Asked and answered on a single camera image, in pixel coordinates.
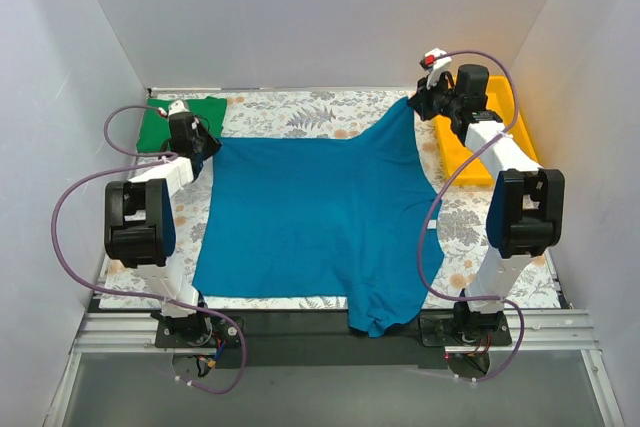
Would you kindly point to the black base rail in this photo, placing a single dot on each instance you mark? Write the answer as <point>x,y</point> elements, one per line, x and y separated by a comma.
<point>315,338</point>

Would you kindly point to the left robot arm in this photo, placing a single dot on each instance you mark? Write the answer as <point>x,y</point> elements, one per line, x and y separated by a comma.
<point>140,230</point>

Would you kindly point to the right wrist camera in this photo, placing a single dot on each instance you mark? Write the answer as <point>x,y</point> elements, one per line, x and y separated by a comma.
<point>435,62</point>

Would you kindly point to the folded green t shirt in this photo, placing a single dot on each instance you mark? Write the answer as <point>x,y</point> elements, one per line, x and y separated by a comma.
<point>155,129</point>

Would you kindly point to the blue t shirt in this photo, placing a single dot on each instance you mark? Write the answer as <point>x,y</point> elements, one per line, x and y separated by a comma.
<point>296,217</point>

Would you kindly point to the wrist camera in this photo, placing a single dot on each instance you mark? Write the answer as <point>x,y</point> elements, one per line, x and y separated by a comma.
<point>435,62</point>
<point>177,107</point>

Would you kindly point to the floral table cloth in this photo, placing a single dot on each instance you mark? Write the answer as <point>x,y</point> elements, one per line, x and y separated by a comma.
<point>334,115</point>

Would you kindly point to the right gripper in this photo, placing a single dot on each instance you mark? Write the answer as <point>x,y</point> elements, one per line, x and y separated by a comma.
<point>420,103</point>

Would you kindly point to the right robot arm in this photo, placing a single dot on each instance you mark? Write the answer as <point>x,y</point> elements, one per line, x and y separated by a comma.
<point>524,216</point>

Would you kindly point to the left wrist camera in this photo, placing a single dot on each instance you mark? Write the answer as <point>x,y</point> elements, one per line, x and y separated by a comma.
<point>177,107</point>

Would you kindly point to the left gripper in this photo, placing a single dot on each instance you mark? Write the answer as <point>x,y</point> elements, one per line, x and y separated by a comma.
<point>207,145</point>

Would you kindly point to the aluminium frame rail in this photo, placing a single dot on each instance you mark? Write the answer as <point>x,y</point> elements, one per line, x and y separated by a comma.
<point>114,373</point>

